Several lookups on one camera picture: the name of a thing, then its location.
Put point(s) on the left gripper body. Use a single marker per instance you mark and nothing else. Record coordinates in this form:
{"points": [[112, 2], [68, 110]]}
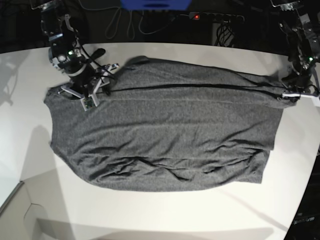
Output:
{"points": [[303, 85]]}

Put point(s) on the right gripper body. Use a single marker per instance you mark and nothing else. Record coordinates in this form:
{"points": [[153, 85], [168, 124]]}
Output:
{"points": [[88, 82]]}

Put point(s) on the black power strip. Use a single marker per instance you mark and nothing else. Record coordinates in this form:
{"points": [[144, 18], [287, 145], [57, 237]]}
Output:
{"points": [[216, 17]]}

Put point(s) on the grey t-shirt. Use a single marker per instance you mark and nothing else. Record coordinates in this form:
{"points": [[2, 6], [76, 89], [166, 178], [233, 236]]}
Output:
{"points": [[170, 152]]}

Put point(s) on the blue box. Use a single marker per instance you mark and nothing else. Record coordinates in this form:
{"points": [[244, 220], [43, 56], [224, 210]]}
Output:
{"points": [[179, 5]]}

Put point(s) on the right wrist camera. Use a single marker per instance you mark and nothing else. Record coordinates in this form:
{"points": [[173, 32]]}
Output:
{"points": [[88, 103]]}

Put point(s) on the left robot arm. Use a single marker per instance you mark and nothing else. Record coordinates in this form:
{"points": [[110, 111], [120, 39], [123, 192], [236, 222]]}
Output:
{"points": [[283, 25]]}

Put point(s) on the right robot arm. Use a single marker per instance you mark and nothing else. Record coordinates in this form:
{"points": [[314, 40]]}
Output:
{"points": [[143, 84]]}

